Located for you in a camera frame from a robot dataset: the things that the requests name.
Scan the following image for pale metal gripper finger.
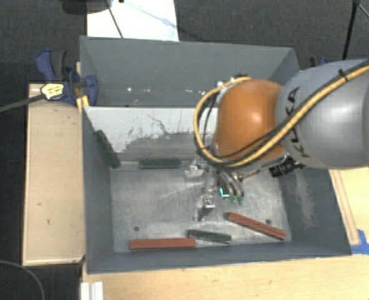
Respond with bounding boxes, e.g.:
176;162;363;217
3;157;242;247
196;194;216;223
183;163;206;181

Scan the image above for dark green flat block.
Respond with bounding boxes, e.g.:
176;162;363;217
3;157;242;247
138;157;183;171
187;228;233;245
93;129;121;169

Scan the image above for grey metal bin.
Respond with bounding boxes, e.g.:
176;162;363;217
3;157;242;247
79;35;353;274

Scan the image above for red-brown flat block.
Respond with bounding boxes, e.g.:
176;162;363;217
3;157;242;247
128;237;197;251
226;211;288;241

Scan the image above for pale wood flat board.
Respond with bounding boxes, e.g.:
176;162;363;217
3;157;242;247
21;82;87;267

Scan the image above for black cylinder on white bracket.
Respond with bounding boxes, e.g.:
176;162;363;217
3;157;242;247
236;157;306;181

